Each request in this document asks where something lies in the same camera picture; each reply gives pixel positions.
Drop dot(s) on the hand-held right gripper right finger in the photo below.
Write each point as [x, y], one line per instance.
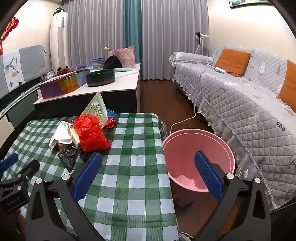
[208, 176]

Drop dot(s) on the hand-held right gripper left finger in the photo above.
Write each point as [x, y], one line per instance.
[87, 173]

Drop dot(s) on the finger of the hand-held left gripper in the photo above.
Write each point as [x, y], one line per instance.
[9, 161]
[27, 171]

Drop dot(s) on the black plastic wrapper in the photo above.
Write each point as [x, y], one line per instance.
[85, 155]
[68, 157]

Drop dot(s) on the pink plastic basin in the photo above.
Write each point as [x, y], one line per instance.
[185, 150]

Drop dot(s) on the red plastic bag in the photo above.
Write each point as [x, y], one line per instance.
[92, 132]

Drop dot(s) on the green patterned wrapper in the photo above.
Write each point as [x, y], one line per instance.
[64, 124]

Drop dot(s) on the red snack packet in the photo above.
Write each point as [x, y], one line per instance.
[111, 122]

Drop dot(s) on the blue plastic bag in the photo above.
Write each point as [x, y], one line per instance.
[111, 113]

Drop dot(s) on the green and white packet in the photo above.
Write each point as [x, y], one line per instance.
[97, 106]

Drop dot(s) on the green checked tablecloth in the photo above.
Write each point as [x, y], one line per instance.
[134, 150]

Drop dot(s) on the television stand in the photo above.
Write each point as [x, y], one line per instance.
[20, 109]

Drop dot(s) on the white rod with blue grip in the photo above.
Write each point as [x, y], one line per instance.
[23, 93]

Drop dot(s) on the grey quilted sofa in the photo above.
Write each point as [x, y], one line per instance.
[231, 99]

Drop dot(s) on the colourful tin box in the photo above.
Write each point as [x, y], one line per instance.
[60, 85]

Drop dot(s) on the dark green round tin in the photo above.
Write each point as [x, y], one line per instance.
[100, 77]

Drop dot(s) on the white topped coffee table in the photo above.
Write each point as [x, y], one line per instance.
[122, 78]

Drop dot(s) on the grey television cover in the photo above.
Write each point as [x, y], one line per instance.
[27, 60]

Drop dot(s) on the brown teapot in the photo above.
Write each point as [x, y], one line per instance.
[62, 70]

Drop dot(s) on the white power strip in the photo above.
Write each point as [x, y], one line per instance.
[219, 69]

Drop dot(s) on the mint green roll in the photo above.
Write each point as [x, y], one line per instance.
[122, 69]

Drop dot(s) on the stacked plastic bowls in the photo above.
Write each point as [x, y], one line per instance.
[98, 62]

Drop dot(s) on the black hat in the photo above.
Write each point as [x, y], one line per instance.
[112, 62]

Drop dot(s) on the orange cushion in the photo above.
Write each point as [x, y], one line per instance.
[288, 85]
[232, 61]

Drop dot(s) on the pink fabric basket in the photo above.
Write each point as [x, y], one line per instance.
[126, 55]

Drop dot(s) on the white standing air conditioner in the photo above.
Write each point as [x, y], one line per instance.
[59, 41]

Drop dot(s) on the red knot decoration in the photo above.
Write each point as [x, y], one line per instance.
[9, 27]

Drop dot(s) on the white floor stand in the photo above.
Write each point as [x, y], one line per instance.
[198, 41]

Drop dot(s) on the grey curtain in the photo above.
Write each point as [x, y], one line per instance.
[173, 34]
[94, 30]

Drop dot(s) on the teal curtain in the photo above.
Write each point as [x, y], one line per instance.
[133, 34]

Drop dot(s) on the green plant on air conditioner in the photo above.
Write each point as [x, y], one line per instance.
[59, 10]

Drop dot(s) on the small photo frame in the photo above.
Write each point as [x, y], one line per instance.
[50, 74]

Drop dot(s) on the framed wall picture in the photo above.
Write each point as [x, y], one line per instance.
[245, 3]

